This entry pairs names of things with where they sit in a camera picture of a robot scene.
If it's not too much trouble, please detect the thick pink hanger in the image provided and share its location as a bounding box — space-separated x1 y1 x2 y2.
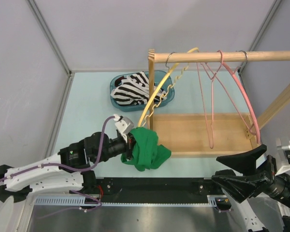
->
217 50 261 145

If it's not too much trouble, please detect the thin pink wire hanger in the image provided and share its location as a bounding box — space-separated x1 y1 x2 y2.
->
195 50 256 148

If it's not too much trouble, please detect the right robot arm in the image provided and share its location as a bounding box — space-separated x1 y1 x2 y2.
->
211 144 290 208

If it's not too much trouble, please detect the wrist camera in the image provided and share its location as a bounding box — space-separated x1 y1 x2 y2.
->
113 114 134 134
275 137 290 175

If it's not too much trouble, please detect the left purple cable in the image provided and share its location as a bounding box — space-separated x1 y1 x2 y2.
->
0 116 121 218

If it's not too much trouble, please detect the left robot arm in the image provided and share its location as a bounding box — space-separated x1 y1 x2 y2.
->
0 132 136 203

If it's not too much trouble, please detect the teal plastic basin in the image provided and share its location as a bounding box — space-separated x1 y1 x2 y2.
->
109 70 175 112

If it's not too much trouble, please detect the wooden clothes rack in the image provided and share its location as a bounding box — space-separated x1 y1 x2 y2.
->
138 48 290 158

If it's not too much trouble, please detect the striped black white top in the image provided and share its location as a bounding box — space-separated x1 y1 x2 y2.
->
110 71 169 106

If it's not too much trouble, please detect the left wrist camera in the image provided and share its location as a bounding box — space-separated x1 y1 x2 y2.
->
113 114 134 134

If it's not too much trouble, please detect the green tank top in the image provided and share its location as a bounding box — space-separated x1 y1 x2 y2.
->
120 127 172 172

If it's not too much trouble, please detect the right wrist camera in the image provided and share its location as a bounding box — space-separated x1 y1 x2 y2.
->
275 137 290 175

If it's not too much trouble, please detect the white cable duct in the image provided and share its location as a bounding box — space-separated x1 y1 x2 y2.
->
34 196 217 207

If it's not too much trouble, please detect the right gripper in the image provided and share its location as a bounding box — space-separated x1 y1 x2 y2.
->
212 142 290 210

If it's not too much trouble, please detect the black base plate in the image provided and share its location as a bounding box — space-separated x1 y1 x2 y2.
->
79 177 232 212

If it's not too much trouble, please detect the yellow hanger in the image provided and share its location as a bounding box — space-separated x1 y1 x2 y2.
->
137 47 200 129

